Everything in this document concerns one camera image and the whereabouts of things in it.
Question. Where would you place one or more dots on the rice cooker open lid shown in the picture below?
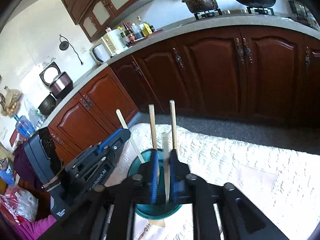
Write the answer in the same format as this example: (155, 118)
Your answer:
(59, 83)

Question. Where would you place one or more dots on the gas stove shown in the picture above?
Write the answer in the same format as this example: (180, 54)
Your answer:
(219, 12)

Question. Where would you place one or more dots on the white quilted tablecloth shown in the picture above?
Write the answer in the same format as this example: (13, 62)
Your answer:
(282, 183)

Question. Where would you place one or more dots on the white floral cup teal inside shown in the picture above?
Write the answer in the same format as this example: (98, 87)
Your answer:
(159, 210)

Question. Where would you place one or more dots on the dark wooden chopstick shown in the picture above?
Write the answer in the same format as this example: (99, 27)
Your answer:
(173, 124)

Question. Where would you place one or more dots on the cream microwave oven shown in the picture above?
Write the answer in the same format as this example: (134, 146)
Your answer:
(113, 42)

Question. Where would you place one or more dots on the speckled cooking pot with lid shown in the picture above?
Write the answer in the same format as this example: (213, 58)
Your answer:
(196, 6)

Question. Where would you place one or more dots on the dark wooden lower cabinets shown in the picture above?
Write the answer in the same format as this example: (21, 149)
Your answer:
(254, 73)

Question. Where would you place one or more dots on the yellow oil bottle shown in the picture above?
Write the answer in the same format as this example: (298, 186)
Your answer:
(144, 27)

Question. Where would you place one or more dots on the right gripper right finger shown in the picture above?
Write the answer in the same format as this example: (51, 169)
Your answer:
(180, 179)

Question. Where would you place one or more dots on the black inner pot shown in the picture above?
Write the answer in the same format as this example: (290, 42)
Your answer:
(47, 105)

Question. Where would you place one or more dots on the blue water bottle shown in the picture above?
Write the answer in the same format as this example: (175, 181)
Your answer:
(24, 126)

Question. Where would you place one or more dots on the dish drying rack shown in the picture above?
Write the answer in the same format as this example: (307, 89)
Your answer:
(303, 14)

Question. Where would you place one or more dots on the black wall plug with cable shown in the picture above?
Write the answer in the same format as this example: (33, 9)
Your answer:
(65, 44)

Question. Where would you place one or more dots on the white electric kettle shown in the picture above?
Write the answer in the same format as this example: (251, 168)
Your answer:
(100, 53)

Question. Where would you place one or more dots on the wooden upper cabinets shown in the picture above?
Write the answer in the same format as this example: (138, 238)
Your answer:
(95, 16)

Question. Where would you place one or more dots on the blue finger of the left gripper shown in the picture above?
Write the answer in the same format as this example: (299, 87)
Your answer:
(115, 141)

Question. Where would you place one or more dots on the dark soy sauce bottle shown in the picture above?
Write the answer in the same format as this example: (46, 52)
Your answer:
(129, 33)

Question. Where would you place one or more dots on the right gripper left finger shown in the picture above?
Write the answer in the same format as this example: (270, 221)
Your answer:
(150, 181)

